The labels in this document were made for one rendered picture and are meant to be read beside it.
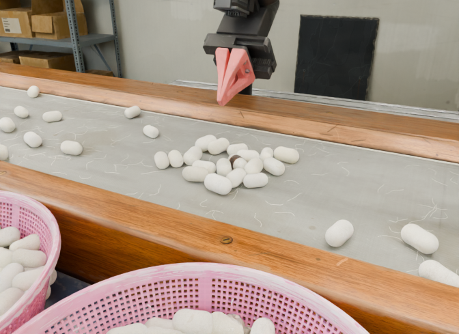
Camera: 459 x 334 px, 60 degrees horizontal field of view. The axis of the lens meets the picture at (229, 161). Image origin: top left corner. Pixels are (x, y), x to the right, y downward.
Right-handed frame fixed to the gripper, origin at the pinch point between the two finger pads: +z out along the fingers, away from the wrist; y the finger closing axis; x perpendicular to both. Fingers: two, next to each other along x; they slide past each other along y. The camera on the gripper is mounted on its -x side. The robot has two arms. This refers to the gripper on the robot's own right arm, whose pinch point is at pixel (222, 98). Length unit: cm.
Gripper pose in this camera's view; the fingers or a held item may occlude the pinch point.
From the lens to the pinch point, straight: 59.0
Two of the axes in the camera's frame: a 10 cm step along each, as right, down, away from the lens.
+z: -3.3, 8.8, -3.5
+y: 9.0, 1.8, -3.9
